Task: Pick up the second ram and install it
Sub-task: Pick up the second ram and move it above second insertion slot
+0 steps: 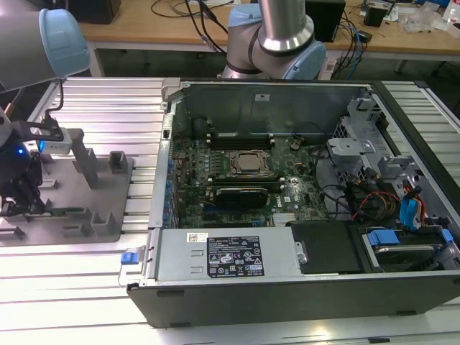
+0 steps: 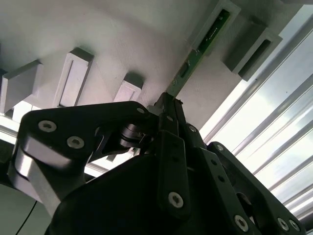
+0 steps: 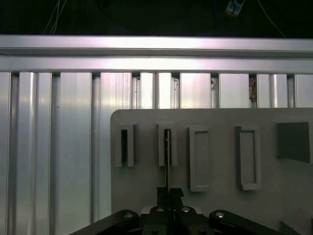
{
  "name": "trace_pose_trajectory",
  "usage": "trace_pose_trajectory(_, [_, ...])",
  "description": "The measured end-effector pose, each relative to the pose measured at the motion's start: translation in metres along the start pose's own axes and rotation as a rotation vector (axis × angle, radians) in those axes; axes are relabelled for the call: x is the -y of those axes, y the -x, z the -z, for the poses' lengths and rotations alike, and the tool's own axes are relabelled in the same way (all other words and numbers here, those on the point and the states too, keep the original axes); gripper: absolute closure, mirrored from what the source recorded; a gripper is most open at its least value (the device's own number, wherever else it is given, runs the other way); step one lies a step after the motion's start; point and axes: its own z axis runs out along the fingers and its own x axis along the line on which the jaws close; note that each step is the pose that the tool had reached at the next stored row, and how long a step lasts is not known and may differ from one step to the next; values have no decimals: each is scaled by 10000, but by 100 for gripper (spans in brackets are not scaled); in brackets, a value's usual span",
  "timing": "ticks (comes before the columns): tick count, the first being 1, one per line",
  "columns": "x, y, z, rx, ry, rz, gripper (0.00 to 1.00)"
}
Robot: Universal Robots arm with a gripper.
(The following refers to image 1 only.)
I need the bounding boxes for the clear plastic bags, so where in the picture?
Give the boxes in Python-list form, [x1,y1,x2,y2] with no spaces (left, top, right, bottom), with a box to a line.
[400,6,445,35]

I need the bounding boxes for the silver CPU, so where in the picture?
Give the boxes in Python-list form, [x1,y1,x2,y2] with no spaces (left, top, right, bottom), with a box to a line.
[236,153,260,170]

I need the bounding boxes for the black open PC case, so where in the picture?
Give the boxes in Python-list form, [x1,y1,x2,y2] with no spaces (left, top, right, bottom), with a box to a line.
[118,77,460,330]

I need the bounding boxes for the black plastic air shroud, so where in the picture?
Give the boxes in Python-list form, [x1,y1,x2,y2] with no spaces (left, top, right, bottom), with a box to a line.
[285,218,364,276]

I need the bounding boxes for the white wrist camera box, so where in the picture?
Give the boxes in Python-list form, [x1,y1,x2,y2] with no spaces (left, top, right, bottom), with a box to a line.
[10,120,73,156]

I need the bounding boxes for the pink white package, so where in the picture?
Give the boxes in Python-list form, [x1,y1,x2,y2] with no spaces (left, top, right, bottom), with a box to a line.
[442,0,460,32]

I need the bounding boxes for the grey metal drive cage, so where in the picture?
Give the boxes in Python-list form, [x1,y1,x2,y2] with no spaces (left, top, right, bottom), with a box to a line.
[326,96,427,202]

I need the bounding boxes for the wide black case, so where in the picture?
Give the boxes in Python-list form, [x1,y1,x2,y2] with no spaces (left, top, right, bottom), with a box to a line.
[70,0,122,25]

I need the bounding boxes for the green motherboard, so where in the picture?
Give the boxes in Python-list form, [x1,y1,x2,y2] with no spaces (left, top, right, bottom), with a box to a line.
[168,136,331,229]

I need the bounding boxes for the black RAM slot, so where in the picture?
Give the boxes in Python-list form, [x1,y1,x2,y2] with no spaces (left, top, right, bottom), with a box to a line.
[208,177,285,182]
[207,132,274,139]
[207,139,275,146]
[207,136,274,142]
[207,143,275,150]
[208,174,285,180]

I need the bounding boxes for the small black box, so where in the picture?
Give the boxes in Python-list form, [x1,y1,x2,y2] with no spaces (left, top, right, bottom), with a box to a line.
[363,4,393,27]

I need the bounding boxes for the blue flat data wire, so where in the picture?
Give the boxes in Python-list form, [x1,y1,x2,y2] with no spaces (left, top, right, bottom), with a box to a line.
[401,196,426,233]

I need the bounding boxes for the red yellow power wires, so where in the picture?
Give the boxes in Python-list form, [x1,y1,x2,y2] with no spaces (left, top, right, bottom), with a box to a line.
[350,190,400,221]

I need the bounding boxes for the grey parts rack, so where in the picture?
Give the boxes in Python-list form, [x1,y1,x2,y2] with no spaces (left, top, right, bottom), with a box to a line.
[0,127,137,247]

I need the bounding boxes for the hard disk in blue carrier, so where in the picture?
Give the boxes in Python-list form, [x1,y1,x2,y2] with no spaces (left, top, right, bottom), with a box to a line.
[362,228,454,275]

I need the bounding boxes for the tall black box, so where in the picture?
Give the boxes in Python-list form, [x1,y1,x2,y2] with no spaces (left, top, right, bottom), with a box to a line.
[304,0,346,43]

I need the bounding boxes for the black camera cable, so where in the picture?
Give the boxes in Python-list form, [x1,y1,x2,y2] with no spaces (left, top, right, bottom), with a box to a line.
[45,75,65,121]

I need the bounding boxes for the wooden desk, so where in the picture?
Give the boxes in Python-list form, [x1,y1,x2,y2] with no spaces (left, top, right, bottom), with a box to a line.
[77,0,460,78]

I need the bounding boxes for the silver chipset heatsink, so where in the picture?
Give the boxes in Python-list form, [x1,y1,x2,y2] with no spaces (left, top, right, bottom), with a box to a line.
[273,211,300,226]

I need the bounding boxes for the black graphics card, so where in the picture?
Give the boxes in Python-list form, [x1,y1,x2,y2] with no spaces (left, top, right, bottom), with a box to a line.
[213,185,270,210]

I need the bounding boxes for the black cable with grey plug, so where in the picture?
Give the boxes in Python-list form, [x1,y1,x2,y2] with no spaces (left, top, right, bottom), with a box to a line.
[185,0,226,55]

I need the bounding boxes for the grey power supply unit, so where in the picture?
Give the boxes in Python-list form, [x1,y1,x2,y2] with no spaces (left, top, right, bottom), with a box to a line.
[154,228,306,283]

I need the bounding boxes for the metal CPU socket cover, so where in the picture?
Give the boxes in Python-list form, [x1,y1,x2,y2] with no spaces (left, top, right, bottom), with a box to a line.
[228,149,274,177]

